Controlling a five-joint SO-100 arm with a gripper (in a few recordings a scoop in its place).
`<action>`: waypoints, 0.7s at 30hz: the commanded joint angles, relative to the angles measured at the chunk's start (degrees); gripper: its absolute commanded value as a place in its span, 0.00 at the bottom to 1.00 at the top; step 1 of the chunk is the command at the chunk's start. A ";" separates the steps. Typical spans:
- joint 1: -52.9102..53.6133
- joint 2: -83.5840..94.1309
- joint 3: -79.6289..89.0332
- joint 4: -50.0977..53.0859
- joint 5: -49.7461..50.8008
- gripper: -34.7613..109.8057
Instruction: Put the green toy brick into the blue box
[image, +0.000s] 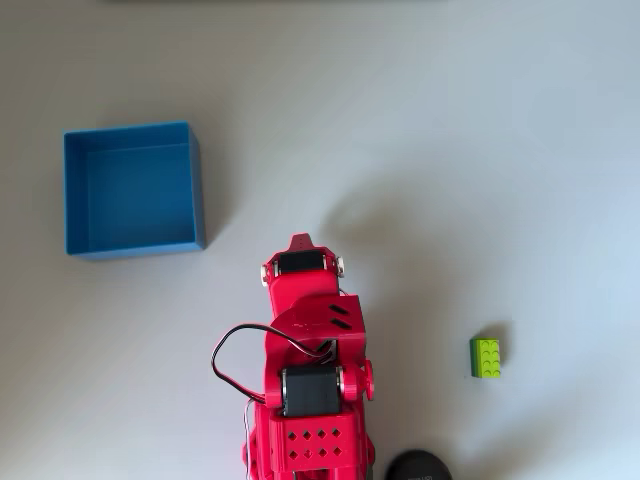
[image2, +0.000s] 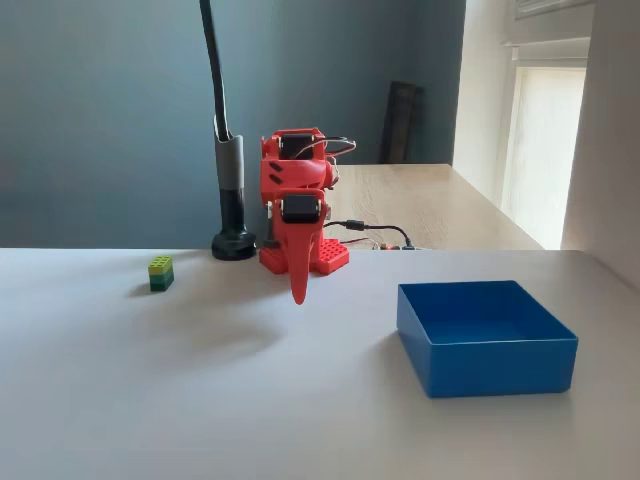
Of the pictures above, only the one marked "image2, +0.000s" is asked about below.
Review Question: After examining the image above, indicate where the black gooseneck stand, grey sleeve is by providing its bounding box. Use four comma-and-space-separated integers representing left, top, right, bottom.
198, 0, 259, 261

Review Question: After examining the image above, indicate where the black usb cable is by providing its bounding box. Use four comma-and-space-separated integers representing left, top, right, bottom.
322, 219, 415, 251

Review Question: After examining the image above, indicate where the light wooden table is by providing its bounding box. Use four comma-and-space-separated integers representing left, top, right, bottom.
314, 163, 546, 251

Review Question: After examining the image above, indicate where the white servo cable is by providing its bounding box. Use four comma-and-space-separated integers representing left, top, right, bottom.
294, 134, 358, 164

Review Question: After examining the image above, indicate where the green and yellow brick block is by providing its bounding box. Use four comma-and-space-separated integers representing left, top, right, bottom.
148, 255, 175, 293

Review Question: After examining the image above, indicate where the dark wooden board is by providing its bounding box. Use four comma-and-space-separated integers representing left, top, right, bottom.
379, 79, 426, 165

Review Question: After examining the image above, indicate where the white window blind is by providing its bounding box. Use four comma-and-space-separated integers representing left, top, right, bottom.
499, 64, 587, 246

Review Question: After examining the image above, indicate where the blue box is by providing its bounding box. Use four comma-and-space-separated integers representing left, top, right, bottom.
396, 279, 580, 399

